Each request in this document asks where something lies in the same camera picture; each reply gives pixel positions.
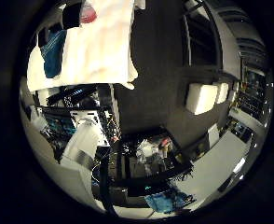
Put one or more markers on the dark equipment rack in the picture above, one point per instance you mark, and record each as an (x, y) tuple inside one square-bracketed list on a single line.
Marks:
[(252, 93)]

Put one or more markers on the white cloth with yellow stripes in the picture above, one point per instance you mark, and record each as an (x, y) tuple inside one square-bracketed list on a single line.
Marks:
[(96, 46)]

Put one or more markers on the white machine housing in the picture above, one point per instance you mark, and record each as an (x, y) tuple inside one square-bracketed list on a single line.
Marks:
[(84, 140)]

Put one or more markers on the blue cloth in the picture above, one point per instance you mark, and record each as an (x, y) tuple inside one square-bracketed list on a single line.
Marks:
[(53, 53)]

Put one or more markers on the small white foam block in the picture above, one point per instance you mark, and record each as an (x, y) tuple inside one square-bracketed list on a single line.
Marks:
[(222, 92)]

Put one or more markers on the large white foam block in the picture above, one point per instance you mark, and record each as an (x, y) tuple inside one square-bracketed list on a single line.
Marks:
[(200, 98)]

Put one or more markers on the crumpled blue fabric bundle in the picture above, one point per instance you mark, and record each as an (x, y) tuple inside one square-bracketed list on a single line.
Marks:
[(165, 200)]

